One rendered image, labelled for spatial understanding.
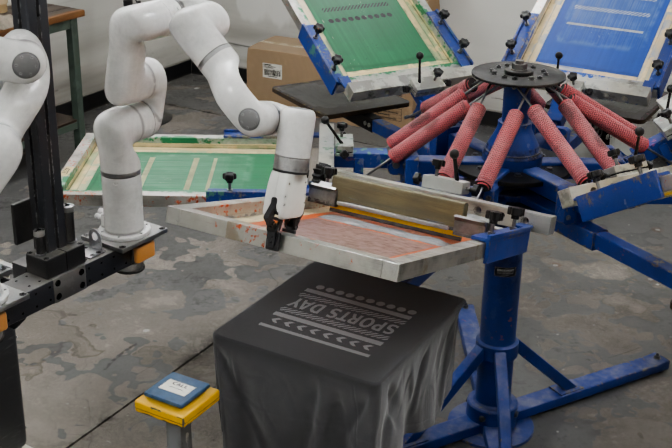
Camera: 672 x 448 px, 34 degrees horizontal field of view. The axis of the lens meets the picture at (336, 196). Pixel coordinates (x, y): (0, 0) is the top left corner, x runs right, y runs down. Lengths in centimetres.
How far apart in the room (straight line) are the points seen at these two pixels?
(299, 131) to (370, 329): 59
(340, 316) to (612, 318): 237
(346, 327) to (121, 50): 83
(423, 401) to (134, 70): 106
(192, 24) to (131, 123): 34
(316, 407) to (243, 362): 21
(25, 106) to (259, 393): 87
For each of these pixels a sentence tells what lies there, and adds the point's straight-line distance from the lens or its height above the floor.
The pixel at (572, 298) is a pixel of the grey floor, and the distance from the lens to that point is 501.
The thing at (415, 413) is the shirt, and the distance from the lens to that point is 272.
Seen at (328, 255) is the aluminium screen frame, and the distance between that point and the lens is 225.
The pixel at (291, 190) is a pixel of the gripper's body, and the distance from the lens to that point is 228.
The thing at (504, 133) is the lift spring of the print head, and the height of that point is 119.
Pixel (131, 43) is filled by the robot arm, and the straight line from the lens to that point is 245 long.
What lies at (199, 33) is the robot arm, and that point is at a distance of 234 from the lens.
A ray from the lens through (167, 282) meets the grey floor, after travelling 503.
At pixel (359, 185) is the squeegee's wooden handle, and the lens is 286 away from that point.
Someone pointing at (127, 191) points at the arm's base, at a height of 126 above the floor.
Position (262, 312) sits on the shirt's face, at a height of 95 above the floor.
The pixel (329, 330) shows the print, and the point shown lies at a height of 95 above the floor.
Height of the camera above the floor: 220
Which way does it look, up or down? 22 degrees down
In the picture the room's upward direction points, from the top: 1 degrees clockwise
